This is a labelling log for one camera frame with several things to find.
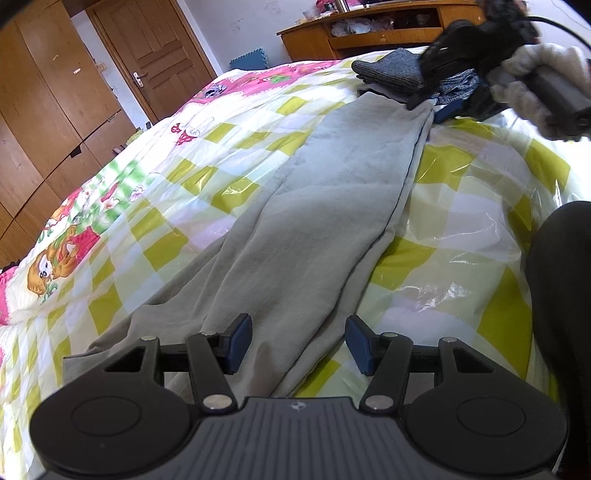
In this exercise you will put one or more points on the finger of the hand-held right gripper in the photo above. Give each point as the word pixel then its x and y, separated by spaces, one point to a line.
pixel 443 50
pixel 450 112

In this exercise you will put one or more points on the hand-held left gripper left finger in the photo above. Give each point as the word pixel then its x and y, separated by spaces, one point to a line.
pixel 238 344

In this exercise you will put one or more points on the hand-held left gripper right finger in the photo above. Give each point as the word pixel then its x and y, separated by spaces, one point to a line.
pixel 360 346

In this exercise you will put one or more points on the grey pants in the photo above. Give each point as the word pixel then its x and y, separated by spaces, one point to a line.
pixel 300 207

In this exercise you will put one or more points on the person's right hand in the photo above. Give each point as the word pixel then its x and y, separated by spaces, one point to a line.
pixel 558 57

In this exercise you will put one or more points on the blue plaid folded garment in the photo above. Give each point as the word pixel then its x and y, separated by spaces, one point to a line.
pixel 455 85

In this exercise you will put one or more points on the dark grey knit folded garment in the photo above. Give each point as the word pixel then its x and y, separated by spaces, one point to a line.
pixel 392 69

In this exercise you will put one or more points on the checked plastic sheet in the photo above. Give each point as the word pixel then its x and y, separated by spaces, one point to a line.
pixel 461 184

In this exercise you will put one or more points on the wooden desk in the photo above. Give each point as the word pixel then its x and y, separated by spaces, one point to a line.
pixel 304 41

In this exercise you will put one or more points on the cartoon printed quilt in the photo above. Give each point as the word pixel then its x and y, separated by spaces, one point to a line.
pixel 92 221

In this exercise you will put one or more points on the blue foam mat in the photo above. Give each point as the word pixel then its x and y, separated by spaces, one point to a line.
pixel 247 60

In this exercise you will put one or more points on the person's dark trouser leg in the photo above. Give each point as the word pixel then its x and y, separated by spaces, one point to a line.
pixel 563 300

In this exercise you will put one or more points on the wooden door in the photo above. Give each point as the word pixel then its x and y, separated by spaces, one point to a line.
pixel 152 46

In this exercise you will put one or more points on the wooden wardrobe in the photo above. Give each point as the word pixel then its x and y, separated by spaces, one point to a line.
pixel 46 92

